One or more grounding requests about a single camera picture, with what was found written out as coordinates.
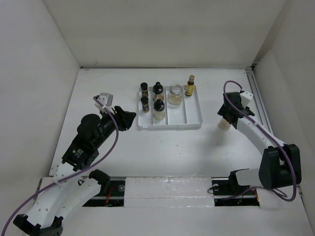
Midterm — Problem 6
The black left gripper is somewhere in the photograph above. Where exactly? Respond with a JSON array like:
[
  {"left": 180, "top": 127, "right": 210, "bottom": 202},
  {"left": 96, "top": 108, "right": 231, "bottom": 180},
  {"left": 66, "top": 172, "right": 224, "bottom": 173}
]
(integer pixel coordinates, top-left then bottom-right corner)
[{"left": 94, "top": 105, "right": 135, "bottom": 148}]

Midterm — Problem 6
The cream yellow squeeze bottle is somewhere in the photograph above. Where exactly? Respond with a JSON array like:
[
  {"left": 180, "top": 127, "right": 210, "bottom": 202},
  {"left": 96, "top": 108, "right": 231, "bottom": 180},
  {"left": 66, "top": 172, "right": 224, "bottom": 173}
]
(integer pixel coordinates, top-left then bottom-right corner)
[{"left": 218, "top": 118, "right": 231, "bottom": 131}]

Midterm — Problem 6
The small dark spice shaker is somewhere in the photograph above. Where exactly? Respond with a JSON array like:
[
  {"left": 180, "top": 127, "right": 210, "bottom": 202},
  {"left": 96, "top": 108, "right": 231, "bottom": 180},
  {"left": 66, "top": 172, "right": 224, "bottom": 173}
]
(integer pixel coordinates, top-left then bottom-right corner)
[
  {"left": 140, "top": 96, "right": 150, "bottom": 113},
  {"left": 140, "top": 82, "right": 149, "bottom": 97}
]

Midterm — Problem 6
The black-capped white sauce bottle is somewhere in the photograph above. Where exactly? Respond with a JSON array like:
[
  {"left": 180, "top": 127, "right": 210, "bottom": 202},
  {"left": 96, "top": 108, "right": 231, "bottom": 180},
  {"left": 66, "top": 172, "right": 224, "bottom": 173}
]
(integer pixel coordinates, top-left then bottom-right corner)
[{"left": 153, "top": 99, "right": 165, "bottom": 120}]

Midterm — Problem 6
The black-capped glass condiment bottle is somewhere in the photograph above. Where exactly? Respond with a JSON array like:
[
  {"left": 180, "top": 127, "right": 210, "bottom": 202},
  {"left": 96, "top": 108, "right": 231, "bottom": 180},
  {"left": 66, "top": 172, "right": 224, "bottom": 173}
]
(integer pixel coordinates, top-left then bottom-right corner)
[{"left": 152, "top": 82, "right": 164, "bottom": 102}]

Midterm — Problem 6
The small beige-capped bottle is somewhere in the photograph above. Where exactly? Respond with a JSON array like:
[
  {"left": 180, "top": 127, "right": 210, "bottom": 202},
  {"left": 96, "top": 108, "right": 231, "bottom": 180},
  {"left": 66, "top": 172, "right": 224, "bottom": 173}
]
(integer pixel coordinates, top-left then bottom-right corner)
[{"left": 185, "top": 75, "right": 195, "bottom": 96}]

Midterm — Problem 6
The wide glass jar metal rim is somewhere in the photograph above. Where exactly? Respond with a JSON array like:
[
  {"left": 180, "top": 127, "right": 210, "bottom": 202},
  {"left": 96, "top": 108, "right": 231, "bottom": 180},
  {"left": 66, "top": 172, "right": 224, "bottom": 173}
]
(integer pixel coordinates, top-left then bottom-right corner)
[{"left": 168, "top": 84, "right": 183, "bottom": 105}]

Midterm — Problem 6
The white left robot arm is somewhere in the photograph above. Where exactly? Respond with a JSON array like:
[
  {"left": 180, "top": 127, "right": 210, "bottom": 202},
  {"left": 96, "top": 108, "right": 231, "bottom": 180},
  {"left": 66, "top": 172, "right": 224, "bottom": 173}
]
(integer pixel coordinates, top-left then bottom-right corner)
[{"left": 13, "top": 106, "right": 136, "bottom": 236}]

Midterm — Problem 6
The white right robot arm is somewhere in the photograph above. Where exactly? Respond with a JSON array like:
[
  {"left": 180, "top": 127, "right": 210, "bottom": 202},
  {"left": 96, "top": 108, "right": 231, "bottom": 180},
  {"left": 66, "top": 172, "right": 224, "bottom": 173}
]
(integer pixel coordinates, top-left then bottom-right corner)
[{"left": 218, "top": 91, "right": 302, "bottom": 190}]

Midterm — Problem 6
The white divided plastic tray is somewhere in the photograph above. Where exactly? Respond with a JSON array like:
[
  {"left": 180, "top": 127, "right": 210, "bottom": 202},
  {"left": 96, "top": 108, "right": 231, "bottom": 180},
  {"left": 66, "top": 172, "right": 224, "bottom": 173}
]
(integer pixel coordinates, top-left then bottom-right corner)
[{"left": 137, "top": 86, "right": 203, "bottom": 130}]

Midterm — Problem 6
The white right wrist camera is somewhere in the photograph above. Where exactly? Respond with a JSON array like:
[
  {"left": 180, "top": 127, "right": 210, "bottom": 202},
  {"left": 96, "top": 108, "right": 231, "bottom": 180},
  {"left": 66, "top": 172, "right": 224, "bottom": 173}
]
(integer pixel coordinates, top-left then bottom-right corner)
[{"left": 240, "top": 90, "right": 253, "bottom": 107}]

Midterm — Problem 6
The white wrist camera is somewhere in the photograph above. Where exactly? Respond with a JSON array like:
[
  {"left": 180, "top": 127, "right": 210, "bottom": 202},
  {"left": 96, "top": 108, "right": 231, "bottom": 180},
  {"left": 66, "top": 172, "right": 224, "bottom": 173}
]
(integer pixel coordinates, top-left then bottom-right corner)
[
  {"left": 94, "top": 92, "right": 114, "bottom": 110},
  {"left": 240, "top": 90, "right": 253, "bottom": 107}
]

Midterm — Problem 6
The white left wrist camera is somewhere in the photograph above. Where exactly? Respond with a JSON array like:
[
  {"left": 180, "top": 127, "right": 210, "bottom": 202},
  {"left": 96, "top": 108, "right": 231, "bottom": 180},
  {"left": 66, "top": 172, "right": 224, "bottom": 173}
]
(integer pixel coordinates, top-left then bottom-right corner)
[{"left": 94, "top": 92, "right": 114, "bottom": 110}]

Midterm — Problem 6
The aluminium rail on right wall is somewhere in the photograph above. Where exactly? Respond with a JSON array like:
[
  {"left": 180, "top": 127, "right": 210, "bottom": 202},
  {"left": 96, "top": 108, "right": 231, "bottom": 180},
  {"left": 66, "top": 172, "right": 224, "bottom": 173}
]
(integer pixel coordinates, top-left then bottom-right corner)
[{"left": 245, "top": 62, "right": 276, "bottom": 139}]

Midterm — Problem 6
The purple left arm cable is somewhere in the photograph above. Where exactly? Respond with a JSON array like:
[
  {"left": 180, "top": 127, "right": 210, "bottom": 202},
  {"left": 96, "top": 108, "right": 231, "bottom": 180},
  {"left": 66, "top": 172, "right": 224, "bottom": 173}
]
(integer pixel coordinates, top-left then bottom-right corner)
[{"left": 3, "top": 97, "right": 120, "bottom": 233}]

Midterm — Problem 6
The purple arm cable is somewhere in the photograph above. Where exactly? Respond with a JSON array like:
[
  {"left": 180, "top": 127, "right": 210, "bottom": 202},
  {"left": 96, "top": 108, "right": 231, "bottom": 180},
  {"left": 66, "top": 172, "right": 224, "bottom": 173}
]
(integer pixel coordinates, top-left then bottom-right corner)
[
  {"left": 3, "top": 97, "right": 120, "bottom": 233},
  {"left": 223, "top": 80, "right": 297, "bottom": 203}
]

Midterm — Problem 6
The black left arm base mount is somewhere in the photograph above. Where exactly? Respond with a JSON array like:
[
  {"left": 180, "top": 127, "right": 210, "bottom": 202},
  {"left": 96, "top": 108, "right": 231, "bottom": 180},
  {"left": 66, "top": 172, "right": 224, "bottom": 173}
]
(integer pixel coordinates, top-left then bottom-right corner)
[{"left": 83, "top": 169, "right": 126, "bottom": 207}]

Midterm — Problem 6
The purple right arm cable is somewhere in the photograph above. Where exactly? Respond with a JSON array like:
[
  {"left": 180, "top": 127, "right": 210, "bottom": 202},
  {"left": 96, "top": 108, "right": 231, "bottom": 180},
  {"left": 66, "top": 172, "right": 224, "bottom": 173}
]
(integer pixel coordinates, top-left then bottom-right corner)
[{"left": 223, "top": 80, "right": 297, "bottom": 203}]

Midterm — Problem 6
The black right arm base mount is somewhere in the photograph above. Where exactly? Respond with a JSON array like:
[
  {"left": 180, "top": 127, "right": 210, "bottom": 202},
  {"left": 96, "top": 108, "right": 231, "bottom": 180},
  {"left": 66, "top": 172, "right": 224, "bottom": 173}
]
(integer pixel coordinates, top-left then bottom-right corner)
[{"left": 207, "top": 169, "right": 260, "bottom": 207}]

